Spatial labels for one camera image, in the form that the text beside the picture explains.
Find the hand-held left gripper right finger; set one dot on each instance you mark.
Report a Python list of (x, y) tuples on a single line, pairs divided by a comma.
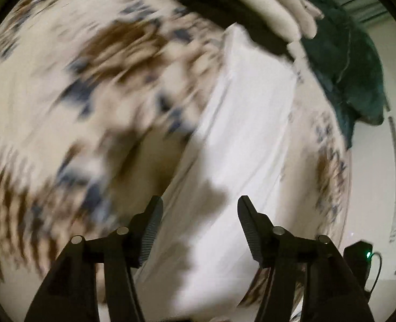
[(251, 231)]

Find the beige folded garment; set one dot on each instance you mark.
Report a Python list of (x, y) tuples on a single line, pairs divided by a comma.
[(268, 3), (310, 23)]

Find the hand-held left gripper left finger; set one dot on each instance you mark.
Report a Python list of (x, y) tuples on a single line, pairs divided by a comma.
[(149, 231)]

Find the white t-shirt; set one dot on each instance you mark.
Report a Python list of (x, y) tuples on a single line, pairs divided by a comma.
[(245, 141)]

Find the white curved headboard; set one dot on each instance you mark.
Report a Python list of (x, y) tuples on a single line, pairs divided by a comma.
[(372, 181)]

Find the black folded garment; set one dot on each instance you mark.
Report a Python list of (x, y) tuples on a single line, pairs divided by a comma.
[(228, 10)]

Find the floral bed blanket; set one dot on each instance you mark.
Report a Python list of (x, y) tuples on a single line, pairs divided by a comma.
[(83, 90)]

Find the dark green fleece blanket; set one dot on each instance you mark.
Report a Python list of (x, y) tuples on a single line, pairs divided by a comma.
[(345, 63)]

